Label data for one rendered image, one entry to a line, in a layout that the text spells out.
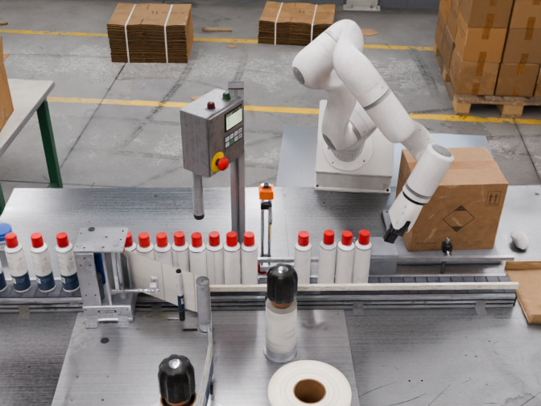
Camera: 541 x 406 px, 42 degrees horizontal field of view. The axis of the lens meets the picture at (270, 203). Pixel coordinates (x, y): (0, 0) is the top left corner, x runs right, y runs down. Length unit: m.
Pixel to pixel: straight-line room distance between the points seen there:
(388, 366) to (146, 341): 0.70
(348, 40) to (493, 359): 1.00
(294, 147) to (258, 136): 1.80
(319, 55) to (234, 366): 0.90
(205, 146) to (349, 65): 0.44
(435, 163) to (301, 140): 1.21
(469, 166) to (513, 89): 2.94
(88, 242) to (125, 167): 2.57
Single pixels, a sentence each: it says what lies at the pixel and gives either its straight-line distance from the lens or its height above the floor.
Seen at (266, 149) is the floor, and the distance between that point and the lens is 4.72.
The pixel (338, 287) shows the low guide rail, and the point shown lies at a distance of 2.22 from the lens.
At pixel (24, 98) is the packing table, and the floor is 0.78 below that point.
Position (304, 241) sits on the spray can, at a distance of 2.13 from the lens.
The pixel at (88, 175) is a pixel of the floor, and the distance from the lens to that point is 4.57.
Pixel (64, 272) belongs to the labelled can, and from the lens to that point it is 2.25.
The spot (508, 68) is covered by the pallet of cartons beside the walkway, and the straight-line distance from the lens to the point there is 5.32.
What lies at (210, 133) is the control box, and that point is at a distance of 1.94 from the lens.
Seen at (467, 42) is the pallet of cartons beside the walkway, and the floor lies 0.54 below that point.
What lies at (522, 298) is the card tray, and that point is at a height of 0.83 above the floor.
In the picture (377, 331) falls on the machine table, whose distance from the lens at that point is 2.21.
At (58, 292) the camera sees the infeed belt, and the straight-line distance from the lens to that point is 2.31.
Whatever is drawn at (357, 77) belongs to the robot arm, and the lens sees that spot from 1.93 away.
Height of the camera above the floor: 2.35
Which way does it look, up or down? 34 degrees down
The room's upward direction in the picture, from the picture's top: 1 degrees clockwise
